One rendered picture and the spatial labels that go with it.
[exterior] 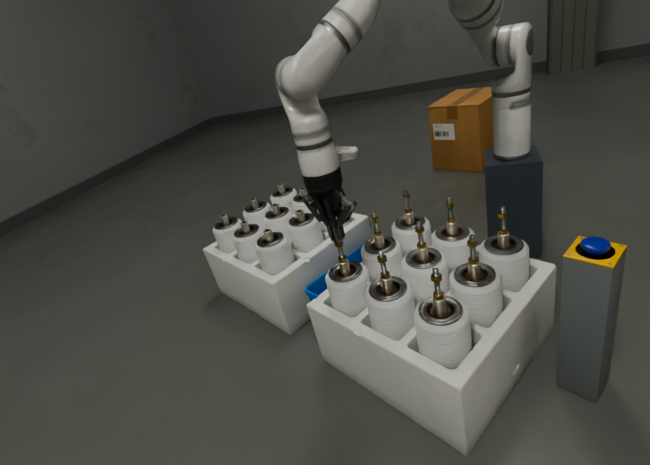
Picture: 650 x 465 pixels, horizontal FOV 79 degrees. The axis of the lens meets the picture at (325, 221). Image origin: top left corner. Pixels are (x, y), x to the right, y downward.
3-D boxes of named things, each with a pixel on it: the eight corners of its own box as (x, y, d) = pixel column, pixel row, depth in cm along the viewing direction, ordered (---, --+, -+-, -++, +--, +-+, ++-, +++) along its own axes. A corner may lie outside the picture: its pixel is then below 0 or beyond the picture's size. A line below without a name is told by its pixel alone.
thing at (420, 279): (420, 342, 87) (409, 276, 79) (405, 314, 96) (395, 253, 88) (460, 330, 88) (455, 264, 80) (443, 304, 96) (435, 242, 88)
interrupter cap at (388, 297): (363, 299, 77) (362, 296, 77) (377, 276, 82) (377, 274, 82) (399, 305, 73) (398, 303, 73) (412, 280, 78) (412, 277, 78)
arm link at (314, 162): (362, 156, 77) (356, 125, 74) (325, 179, 70) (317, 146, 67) (328, 154, 83) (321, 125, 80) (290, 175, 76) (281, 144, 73)
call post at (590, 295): (569, 363, 83) (578, 236, 69) (608, 379, 78) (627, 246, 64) (555, 386, 79) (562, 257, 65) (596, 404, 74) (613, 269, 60)
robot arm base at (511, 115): (493, 150, 115) (491, 91, 107) (529, 147, 111) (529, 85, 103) (493, 162, 107) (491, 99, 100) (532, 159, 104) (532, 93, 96)
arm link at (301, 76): (276, 78, 62) (337, 12, 61) (265, 76, 69) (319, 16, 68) (306, 110, 65) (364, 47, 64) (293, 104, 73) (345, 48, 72)
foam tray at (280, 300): (302, 238, 158) (290, 197, 150) (377, 263, 131) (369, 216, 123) (221, 292, 136) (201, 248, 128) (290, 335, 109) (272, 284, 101)
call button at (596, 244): (584, 244, 67) (585, 233, 66) (612, 249, 64) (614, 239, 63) (576, 255, 65) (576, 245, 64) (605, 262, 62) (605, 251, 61)
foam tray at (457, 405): (414, 277, 119) (406, 226, 111) (554, 328, 91) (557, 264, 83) (322, 360, 99) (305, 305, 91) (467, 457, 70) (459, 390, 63)
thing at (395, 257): (413, 293, 102) (403, 234, 94) (407, 319, 95) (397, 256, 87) (377, 292, 106) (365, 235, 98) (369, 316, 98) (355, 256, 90)
